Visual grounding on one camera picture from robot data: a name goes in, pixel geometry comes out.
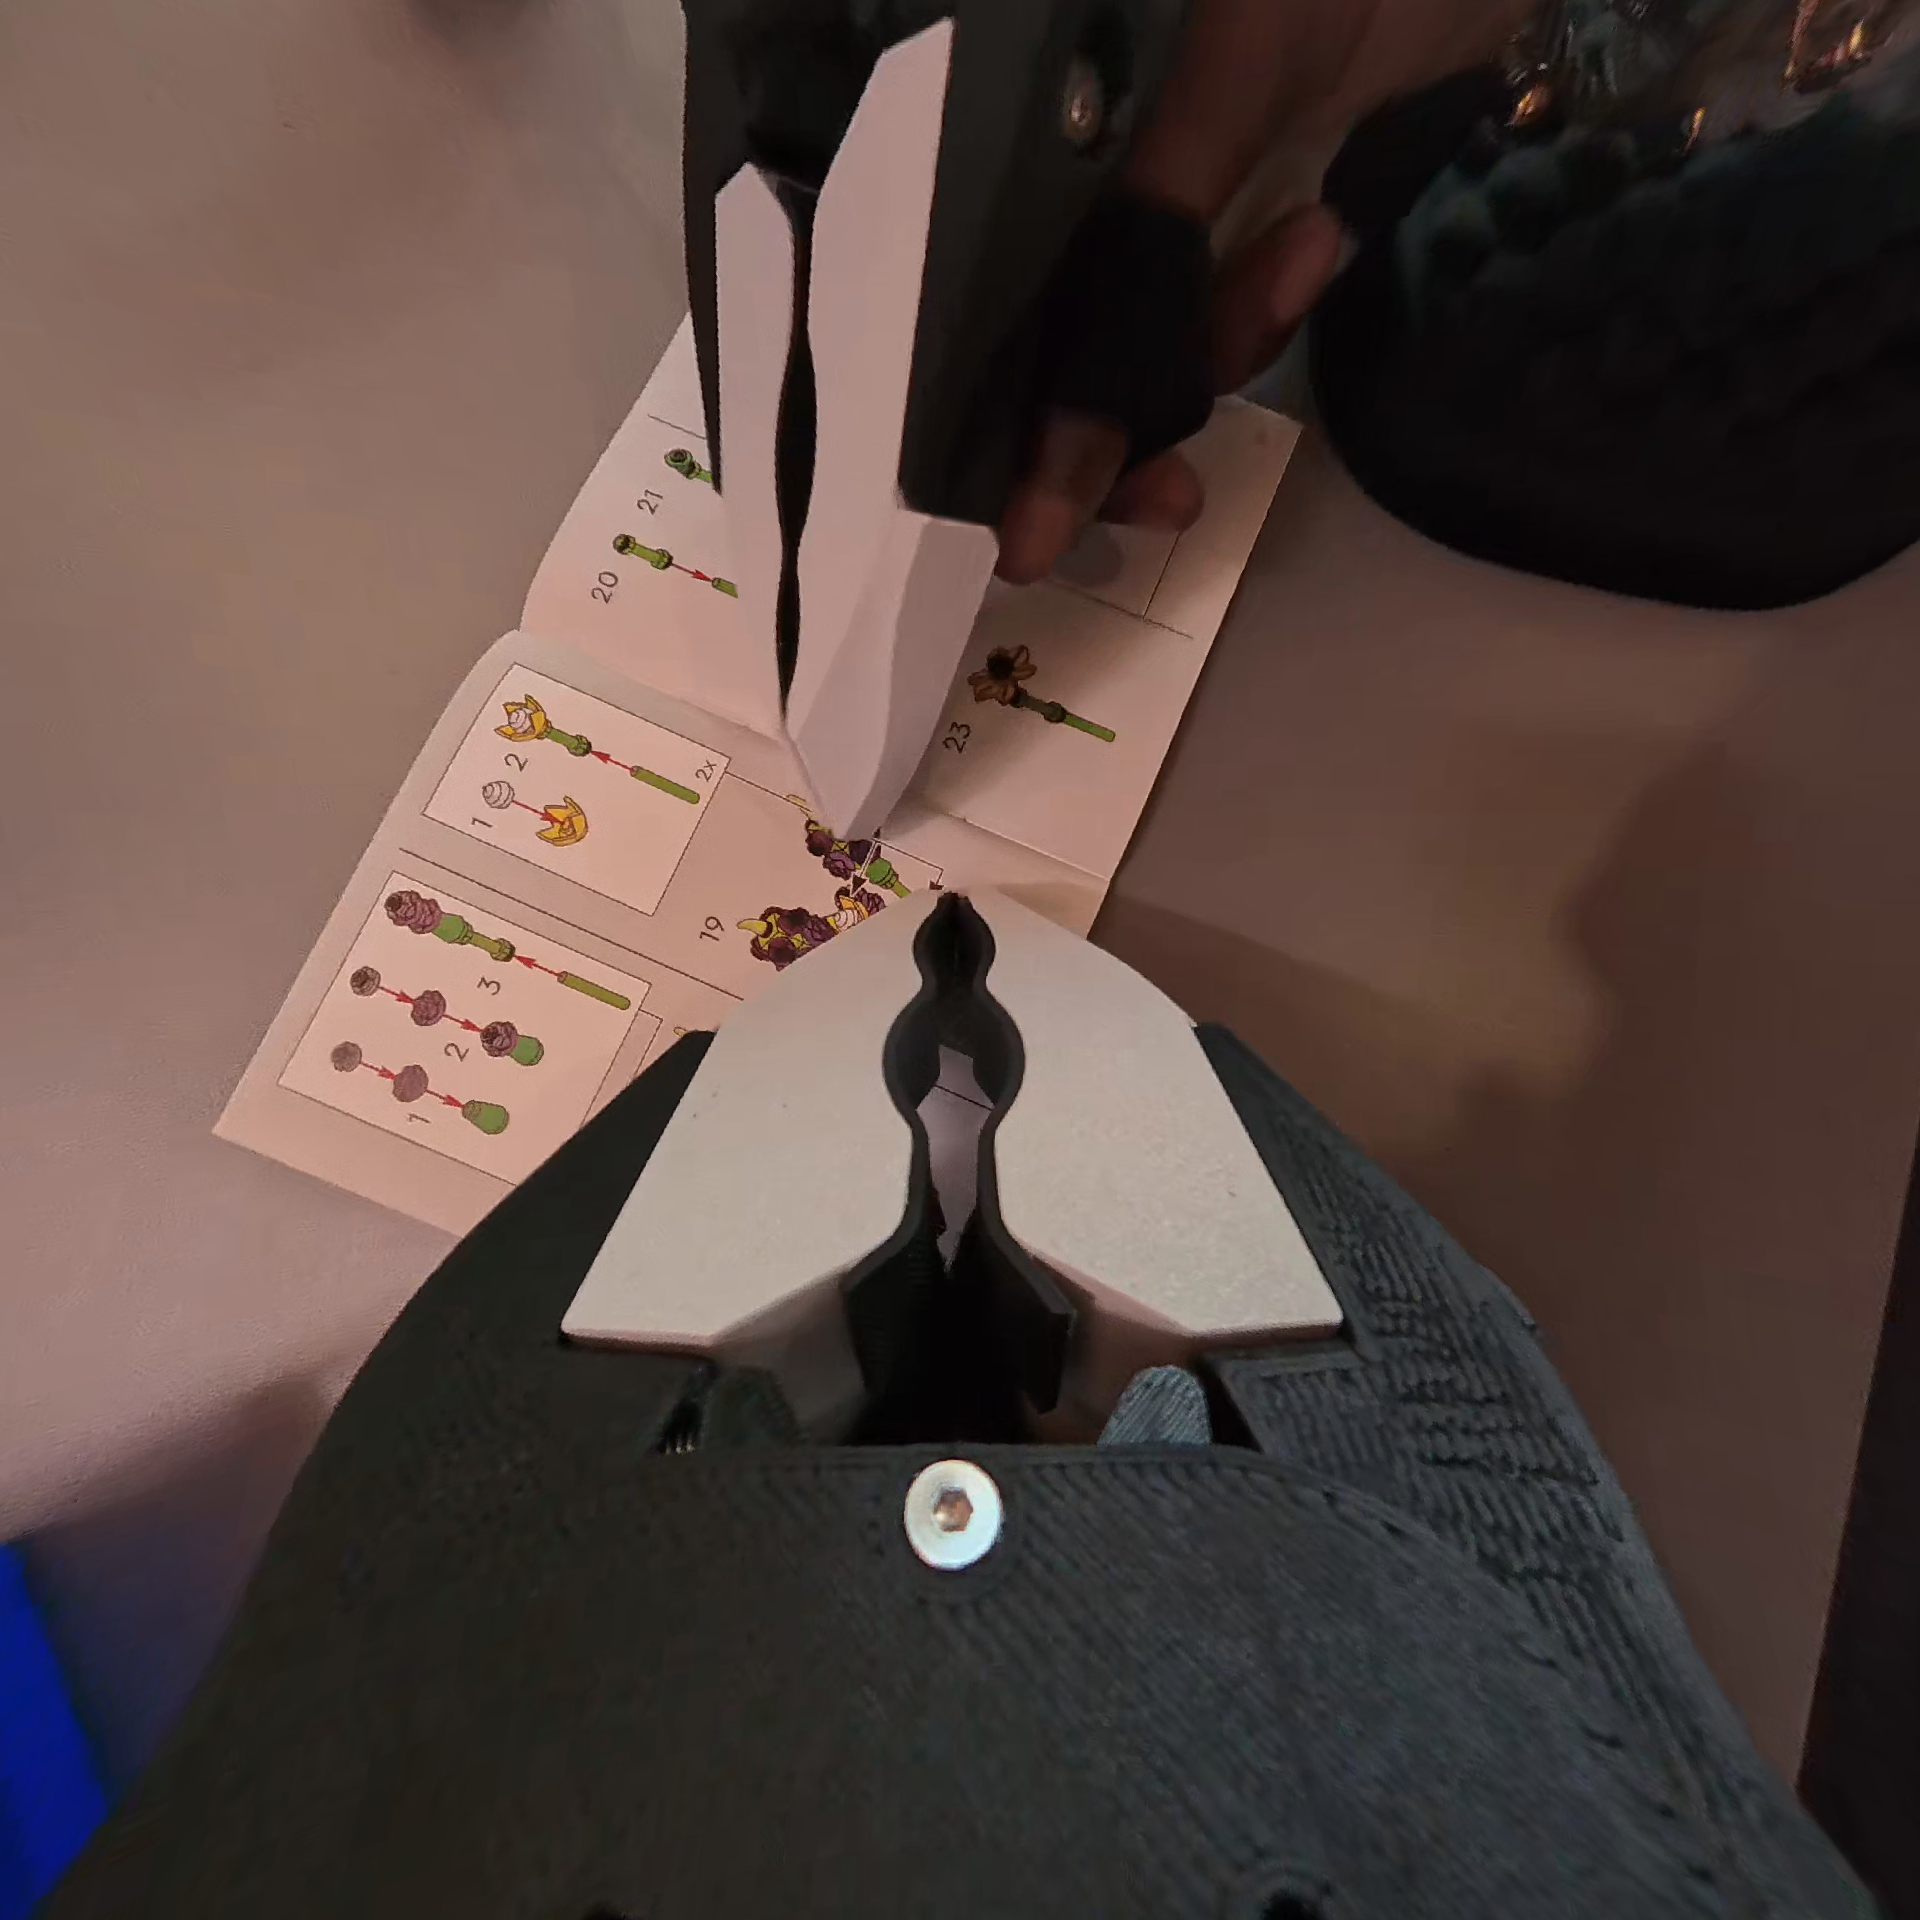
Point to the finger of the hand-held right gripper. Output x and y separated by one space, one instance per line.
749 362
885 450

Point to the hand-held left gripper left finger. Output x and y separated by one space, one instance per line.
749 1186

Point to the person's right hand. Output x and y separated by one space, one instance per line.
1260 151

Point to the instruction booklet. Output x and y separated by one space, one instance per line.
539 872

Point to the blue storage bin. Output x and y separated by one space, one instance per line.
37 1740

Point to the black wrist rest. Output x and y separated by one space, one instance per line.
1651 362

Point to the grey desk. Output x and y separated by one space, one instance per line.
1562 902

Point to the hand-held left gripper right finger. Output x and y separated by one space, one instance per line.
1171 1186

